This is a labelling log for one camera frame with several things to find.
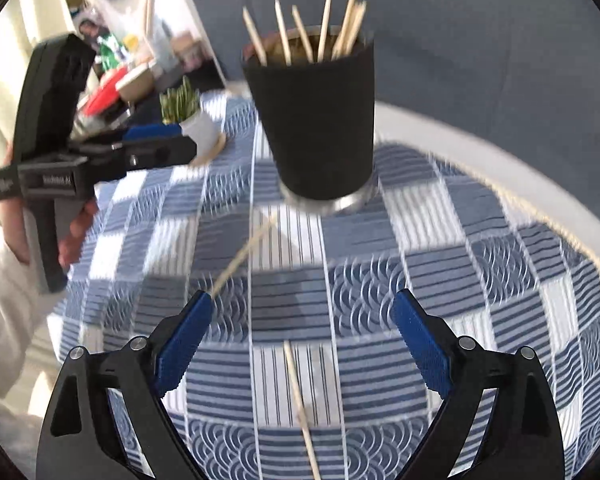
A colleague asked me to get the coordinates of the cream curtain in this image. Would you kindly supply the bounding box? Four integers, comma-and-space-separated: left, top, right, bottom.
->
0, 0, 96, 241

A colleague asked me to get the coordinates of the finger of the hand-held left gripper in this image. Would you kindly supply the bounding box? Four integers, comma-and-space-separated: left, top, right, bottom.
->
87, 136, 198, 183
70, 122, 183, 147

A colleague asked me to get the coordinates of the round wooden coaster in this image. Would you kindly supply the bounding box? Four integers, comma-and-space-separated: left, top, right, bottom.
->
187, 132, 227, 167

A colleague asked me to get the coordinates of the grey fabric headboard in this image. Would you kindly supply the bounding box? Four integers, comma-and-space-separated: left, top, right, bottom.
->
177, 0, 600, 221

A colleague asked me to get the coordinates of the beige ceramic bowl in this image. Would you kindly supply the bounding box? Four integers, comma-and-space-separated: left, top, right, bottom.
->
116, 64, 156, 102

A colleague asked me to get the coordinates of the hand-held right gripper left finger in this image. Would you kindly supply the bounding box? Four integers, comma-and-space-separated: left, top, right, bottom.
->
35, 290, 215, 480

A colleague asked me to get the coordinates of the white spray bottle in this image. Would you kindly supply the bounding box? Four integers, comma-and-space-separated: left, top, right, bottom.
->
150, 12, 173, 61

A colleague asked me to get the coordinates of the blue patterned tablecloth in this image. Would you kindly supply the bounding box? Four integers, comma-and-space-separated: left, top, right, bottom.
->
47, 87, 600, 480

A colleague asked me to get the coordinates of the person's left hand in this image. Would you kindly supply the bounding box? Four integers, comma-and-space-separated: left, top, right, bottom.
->
1, 199, 100, 268

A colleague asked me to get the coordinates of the black cylindrical cup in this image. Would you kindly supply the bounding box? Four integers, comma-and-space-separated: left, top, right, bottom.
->
241, 30, 376, 216

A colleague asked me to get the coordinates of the green plastic packet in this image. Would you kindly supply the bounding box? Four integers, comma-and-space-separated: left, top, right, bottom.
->
97, 32, 123, 68

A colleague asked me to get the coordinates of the printed photo card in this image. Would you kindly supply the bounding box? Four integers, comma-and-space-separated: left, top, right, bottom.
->
75, 15, 106, 43

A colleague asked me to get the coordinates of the small plant in white pot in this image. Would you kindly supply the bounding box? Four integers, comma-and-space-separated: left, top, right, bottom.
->
159, 76, 221, 150

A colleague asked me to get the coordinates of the dark side table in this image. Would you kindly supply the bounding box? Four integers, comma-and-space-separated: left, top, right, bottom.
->
75, 60, 226, 131

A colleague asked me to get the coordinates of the bunch of wooden chopsticks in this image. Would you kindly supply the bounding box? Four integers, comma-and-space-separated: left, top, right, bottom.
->
242, 0, 368, 67

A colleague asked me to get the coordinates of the red plastic container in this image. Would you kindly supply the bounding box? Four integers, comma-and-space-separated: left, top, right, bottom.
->
80, 67, 126, 116

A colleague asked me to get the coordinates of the person's left forearm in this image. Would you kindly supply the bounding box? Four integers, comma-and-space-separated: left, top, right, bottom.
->
0, 227, 98, 401

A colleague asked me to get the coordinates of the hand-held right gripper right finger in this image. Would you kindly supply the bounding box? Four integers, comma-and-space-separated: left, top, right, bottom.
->
391, 289, 566, 480

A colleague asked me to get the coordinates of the beige jar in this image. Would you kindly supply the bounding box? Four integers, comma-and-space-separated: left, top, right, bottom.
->
172, 32, 201, 68

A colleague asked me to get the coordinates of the pale wooden chopstick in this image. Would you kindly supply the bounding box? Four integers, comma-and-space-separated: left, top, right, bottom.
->
282, 340, 323, 480
209, 212, 280, 297

